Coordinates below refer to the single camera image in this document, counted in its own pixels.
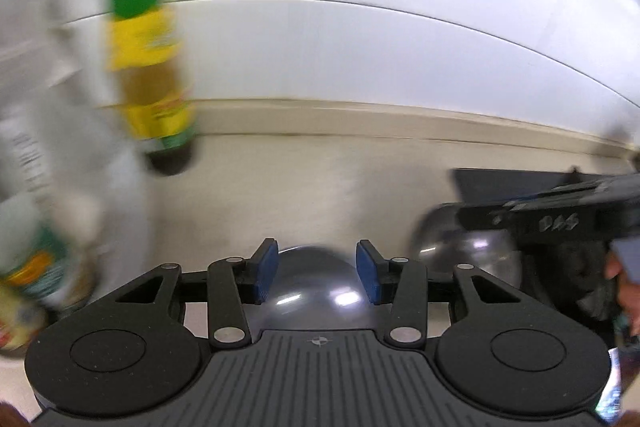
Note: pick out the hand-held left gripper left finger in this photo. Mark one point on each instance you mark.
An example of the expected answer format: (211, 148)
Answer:
(265, 272)

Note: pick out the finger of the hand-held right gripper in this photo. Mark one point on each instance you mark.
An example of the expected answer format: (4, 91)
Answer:
(555, 199)
(487, 217)

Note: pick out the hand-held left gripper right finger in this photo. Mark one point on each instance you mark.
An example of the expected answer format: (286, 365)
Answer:
(367, 272)

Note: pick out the stainless steel bowl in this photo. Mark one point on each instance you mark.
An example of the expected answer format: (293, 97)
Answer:
(450, 252)
(315, 292)

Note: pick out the person's right hand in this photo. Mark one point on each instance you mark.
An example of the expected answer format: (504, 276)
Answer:
(613, 268)

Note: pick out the black gas stove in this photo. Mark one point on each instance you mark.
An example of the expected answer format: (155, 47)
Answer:
(500, 187)

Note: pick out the green-orange labelled jar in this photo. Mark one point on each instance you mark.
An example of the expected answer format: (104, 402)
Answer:
(50, 262)

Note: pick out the green label yellow cap bottle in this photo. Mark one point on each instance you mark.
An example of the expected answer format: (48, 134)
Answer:
(145, 57)

